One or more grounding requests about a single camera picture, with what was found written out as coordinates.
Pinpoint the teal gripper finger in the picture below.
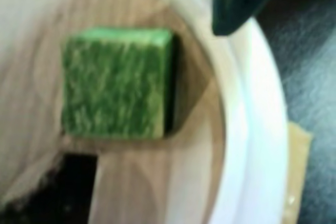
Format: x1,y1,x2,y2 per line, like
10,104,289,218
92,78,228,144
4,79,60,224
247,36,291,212
212,0,289,37

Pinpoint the dark green wooden cube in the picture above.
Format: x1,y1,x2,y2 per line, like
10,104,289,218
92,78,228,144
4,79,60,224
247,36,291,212
61,26,174,141

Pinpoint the beige masking tape piece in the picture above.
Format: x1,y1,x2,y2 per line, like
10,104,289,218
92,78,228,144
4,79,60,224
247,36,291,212
282,122,313,224

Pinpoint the white round sorter ring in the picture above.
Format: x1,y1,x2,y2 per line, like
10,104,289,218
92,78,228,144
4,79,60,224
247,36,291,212
157,0,289,224

